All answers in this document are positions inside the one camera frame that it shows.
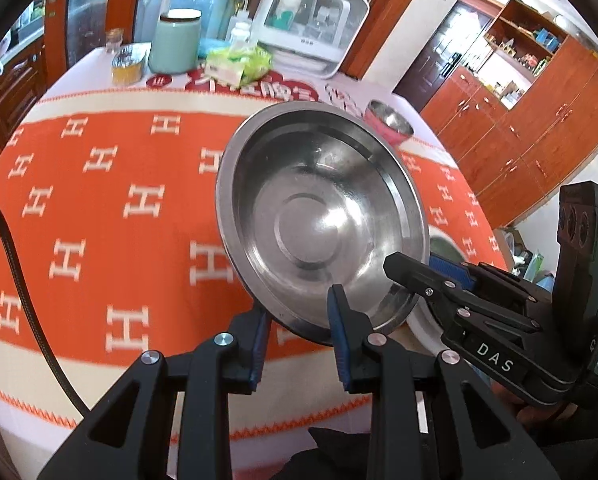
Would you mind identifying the white countertop sterilizer cabinet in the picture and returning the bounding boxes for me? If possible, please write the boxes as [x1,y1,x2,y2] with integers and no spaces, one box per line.
[251,0,371,78]

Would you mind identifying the mint green canister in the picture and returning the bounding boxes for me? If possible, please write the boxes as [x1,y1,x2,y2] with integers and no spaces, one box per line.
[148,8,202,75]

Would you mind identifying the large white plate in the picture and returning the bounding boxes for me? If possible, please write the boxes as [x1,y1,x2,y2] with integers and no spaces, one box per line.
[409,225,484,361]

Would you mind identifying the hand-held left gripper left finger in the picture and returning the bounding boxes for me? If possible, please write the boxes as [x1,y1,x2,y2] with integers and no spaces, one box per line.
[36,307,272,480]

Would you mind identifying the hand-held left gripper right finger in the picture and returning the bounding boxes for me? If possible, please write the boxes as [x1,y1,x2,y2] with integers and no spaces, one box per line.
[327,284,562,480]

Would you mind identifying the wooden wall cabinets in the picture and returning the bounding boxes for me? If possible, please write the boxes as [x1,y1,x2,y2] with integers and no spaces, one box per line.
[421,0,598,221]

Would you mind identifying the yellow food container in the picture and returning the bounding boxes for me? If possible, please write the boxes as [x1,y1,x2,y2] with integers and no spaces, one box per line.
[112,44,152,87]

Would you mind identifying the clear plastic bottle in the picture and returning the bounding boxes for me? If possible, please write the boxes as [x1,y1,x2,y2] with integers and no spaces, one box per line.
[227,10,252,48]

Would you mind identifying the pink steel-lined bowl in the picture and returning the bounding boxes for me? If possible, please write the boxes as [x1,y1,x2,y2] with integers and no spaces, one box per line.
[363,100,415,145]

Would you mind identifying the person's right hand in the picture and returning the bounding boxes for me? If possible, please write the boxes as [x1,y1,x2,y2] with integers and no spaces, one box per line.
[489,385,594,433]

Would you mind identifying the dark cloth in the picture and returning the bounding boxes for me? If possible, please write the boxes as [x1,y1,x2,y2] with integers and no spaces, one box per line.
[274,425,380,480]

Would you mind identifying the white red-printed tablecloth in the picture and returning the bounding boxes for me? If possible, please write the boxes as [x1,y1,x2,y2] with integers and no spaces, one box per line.
[0,45,450,461]

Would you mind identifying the dark entrance door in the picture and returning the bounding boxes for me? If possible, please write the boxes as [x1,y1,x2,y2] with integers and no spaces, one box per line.
[391,0,504,108]

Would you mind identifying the green tissue pack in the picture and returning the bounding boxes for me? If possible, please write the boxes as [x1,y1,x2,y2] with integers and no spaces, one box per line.
[204,44,274,88]

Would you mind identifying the large flat-bottomed steel bowl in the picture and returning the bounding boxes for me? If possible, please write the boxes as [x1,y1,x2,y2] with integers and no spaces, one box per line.
[215,101,431,346]

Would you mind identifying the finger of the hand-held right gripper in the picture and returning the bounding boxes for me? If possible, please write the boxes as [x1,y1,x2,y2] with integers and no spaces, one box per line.
[383,252,542,335]
[429,255,554,311]

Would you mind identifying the wooden glass display cabinet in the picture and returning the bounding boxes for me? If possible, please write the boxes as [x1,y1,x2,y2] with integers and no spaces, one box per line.
[0,0,180,146]

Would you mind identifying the wooden door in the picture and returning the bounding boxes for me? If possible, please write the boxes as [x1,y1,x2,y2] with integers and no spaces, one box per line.
[339,0,440,81]

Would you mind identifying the black cable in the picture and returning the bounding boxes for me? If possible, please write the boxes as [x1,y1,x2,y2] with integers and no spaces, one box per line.
[0,187,87,418]

